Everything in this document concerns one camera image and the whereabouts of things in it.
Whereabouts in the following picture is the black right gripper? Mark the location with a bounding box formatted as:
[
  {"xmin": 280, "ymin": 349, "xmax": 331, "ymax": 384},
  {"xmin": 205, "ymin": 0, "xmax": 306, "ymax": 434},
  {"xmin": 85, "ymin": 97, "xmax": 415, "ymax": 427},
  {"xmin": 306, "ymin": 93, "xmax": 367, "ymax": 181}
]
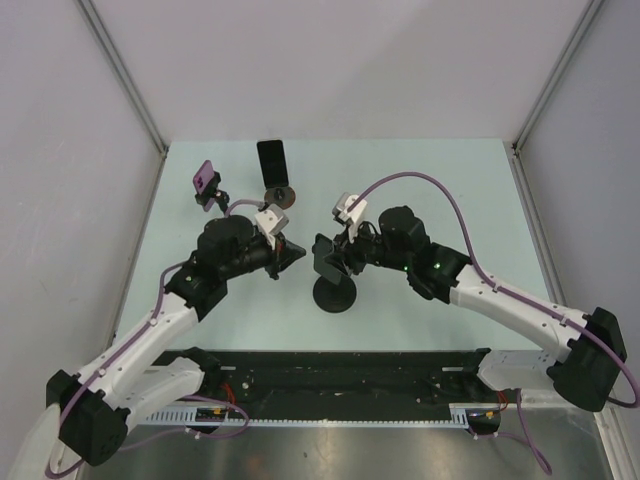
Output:
[{"xmin": 320, "ymin": 217, "xmax": 411, "ymax": 277}]

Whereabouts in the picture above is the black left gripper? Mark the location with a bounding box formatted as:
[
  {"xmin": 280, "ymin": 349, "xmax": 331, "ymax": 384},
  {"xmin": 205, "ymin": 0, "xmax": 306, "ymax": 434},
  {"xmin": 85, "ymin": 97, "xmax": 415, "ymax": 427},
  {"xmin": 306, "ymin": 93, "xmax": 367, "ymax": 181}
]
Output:
[{"xmin": 220, "ymin": 232, "xmax": 306, "ymax": 280}]

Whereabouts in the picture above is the black phone stand round base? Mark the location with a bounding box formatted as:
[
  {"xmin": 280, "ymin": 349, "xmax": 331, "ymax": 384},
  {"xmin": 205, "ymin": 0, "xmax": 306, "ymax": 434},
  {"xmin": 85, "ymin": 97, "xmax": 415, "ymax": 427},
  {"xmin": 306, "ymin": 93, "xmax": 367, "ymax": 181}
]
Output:
[{"xmin": 312, "ymin": 272, "xmax": 357, "ymax": 314}]

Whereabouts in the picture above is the black ball-joint phone stand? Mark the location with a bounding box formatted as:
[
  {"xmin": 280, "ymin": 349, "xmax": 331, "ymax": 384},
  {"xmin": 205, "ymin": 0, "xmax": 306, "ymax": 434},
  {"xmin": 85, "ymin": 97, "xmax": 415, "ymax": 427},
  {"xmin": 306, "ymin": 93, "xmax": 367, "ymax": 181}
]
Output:
[{"xmin": 195, "ymin": 171, "xmax": 230, "ymax": 213}]

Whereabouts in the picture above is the black smartphone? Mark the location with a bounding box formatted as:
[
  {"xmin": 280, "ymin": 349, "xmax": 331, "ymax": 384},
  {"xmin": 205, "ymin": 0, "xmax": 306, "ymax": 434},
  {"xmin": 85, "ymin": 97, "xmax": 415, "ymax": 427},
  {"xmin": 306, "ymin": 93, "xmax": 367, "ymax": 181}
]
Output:
[{"xmin": 312, "ymin": 234, "xmax": 333, "ymax": 276}]

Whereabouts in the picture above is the purple smartphone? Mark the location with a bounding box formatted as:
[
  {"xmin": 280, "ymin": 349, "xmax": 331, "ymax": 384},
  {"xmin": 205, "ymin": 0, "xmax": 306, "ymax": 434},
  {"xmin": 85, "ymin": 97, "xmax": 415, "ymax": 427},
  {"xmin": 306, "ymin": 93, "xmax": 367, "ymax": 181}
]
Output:
[{"xmin": 192, "ymin": 160, "xmax": 215, "ymax": 194}]

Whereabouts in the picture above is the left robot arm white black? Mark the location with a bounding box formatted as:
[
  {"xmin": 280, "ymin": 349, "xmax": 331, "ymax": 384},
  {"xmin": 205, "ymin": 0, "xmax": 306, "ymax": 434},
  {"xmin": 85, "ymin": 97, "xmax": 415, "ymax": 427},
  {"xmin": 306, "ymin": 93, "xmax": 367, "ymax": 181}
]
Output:
[{"xmin": 46, "ymin": 205, "xmax": 306, "ymax": 466}]

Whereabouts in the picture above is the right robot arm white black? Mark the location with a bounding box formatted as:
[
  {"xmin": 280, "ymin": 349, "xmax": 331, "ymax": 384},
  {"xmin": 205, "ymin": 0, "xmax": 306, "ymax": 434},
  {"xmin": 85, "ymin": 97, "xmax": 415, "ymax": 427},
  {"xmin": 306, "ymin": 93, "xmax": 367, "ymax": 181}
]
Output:
[{"xmin": 312, "ymin": 206, "xmax": 627, "ymax": 412}]

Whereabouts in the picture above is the wooden base phone stand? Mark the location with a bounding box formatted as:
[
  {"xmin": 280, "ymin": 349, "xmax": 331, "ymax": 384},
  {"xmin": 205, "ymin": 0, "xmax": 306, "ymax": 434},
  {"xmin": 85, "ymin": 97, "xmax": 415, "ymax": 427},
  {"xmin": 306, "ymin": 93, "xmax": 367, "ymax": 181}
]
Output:
[{"xmin": 264, "ymin": 185, "xmax": 296, "ymax": 210}]

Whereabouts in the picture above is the dark glossy smartphone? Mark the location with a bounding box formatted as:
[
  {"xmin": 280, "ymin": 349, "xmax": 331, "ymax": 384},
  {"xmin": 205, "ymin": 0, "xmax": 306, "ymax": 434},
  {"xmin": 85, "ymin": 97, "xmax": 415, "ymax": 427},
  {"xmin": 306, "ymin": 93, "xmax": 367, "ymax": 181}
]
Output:
[{"xmin": 256, "ymin": 139, "xmax": 289, "ymax": 189}]

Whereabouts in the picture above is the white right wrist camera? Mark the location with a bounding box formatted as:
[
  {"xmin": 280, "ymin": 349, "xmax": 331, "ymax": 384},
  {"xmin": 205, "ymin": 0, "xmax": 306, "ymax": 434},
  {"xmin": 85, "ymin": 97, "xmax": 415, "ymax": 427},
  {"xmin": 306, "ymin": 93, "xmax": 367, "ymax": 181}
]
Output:
[{"xmin": 332, "ymin": 192, "xmax": 368, "ymax": 228}]

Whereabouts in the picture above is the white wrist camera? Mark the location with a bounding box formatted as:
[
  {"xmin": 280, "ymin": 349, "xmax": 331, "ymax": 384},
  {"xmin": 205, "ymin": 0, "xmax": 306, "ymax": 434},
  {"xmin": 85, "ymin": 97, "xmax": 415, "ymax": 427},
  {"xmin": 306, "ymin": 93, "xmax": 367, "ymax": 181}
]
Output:
[
  {"xmin": 332, "ymin": 192, "xmax": 368, "ymax": 228},
  {"xmin": 254, "ymin": 205, "xmax": 289, "ymax": 236}
]

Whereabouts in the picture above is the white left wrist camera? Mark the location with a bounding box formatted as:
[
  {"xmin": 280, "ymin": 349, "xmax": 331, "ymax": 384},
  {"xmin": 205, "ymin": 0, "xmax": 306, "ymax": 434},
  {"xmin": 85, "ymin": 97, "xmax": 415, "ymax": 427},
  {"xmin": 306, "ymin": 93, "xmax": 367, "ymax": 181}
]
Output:
[{"xmin": 254, "ymin": 205, "xmax": 289, "ymax": 236}]

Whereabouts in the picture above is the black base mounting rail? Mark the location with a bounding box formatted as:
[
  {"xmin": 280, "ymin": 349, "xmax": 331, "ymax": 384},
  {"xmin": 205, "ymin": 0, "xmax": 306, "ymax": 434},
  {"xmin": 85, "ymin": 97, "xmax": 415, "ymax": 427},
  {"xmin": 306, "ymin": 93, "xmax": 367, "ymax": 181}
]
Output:
[{"xmin": 149, "ymin": 347, "xmax": 506, "ymax": 421}]

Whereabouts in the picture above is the white slotted cable duct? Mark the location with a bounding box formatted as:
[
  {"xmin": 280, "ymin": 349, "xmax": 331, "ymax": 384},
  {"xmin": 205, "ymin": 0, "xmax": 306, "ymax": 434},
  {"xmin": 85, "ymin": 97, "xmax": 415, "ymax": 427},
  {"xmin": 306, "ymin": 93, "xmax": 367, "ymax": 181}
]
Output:
[{"xmin": 141, "ymin": 405, "xmax": 502, "ymax": 430}]

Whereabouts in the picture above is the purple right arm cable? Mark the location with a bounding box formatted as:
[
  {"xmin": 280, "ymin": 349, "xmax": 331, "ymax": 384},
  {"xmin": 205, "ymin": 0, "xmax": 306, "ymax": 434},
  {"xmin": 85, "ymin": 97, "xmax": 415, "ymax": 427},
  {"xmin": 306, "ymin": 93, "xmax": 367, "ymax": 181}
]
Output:
[{"xmin": 349, "ymin": 171, "xmax": 640, "ymax": 476}]

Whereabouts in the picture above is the aluminium frame post left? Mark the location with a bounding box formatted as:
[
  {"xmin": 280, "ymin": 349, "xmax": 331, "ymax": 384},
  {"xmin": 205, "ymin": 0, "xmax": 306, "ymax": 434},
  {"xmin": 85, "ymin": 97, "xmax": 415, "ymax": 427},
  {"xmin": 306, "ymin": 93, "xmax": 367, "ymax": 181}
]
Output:
[{"xmin": 74, "ymin": 0, "xmax": 169, "ymax": 158}]

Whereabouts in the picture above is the aluminium frame post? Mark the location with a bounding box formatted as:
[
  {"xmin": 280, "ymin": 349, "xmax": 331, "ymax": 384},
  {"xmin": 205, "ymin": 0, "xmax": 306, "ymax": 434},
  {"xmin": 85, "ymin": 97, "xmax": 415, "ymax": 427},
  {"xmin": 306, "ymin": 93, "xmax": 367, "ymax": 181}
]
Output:
[
  {"xmin": 74, "ymin": 0, "xmax": 169, "ymax": 158},
  {"xmin": 511, "ymin": 0, "xmax": 608, "ymax": 155}
]

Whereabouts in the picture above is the aluminium frame post right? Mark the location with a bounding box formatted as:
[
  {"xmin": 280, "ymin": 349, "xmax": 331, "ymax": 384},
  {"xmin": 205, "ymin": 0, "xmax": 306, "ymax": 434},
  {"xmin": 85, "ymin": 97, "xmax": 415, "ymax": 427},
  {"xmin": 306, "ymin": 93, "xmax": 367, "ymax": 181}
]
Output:
[{"xmin": 511, "ymin": 0, "xmax": 608, "ymax": 155}]

